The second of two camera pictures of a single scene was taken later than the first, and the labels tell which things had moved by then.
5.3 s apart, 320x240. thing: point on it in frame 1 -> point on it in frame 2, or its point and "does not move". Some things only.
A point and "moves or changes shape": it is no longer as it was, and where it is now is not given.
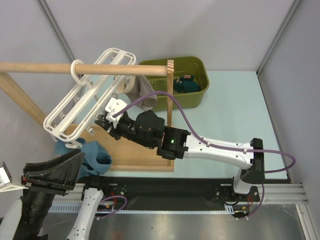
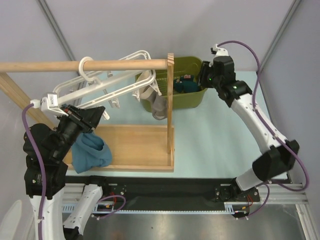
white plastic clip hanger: [90, 96] moves or changes shape
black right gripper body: [113, 131] -> [204, 74]
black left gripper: [57, 173] -> [88, 118]
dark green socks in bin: [185, 83] does not move
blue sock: [96, 157] moves or changes shape
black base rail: [167, 192] does not move
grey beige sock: [143, 87] -> [158, 103]
